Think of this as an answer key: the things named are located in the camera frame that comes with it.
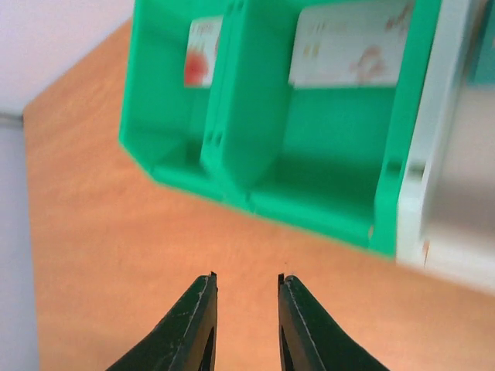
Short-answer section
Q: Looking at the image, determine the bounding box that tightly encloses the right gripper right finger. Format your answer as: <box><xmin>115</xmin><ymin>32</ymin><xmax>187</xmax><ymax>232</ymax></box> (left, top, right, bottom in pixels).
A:
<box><xmin>278</xmin><ymin>274</ymin><xmax>387</xmax><ymax>370</ymax></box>

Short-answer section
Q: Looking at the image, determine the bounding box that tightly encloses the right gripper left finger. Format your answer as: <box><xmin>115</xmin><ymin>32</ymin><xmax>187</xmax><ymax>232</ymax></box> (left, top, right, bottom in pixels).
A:
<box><xmin>108</xmin><ymin>272</ymin><xmax>218</xmax><ymax>370</ymax></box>

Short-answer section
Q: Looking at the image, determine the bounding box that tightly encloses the grey flower card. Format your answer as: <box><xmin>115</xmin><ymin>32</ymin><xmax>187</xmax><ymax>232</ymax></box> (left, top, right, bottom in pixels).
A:
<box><xmin>288</xmin><ymin>1</ymin><xmax>415</xmax><ymax>88</ymax></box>

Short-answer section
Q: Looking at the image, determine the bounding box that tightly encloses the red circle card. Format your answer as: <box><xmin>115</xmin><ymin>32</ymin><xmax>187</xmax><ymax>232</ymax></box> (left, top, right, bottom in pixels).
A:
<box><xmin>184</xmin><ymin>15</ymin><xmax>223</xmax><ymax>88</ymax></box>

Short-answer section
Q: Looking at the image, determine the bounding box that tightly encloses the white bin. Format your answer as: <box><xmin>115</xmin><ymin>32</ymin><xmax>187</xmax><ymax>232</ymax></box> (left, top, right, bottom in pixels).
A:
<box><xmin>396</xmin><ymin>1</ymin><xmax>494</xmax><ymax>294</ymax></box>

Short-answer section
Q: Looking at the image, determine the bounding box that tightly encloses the middle green bin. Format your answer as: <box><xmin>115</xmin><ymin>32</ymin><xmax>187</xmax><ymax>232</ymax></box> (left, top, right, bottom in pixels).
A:
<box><xmin>199</xmin><ymin>0</ymin><xmax>444</xmax><ymax>260</ymax></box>

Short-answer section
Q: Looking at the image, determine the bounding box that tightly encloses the green bin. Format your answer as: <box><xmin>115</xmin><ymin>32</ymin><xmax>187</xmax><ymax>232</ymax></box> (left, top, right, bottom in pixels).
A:
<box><xmin>119</xmin><ymin>1</ymin><xmax>260</xmax><ymax>209</ymax></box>
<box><xmin>199</xmin><ymin>0</ymin><xmax>444</xmax><ymax>260</ymax></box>

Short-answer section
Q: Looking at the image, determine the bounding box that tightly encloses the left green bin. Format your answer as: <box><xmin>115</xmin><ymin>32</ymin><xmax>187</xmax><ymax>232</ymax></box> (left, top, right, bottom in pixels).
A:
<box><xmin>119</xmin><ymin>1</ymin><xmax>260</xmax><ymax>209</ymax></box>

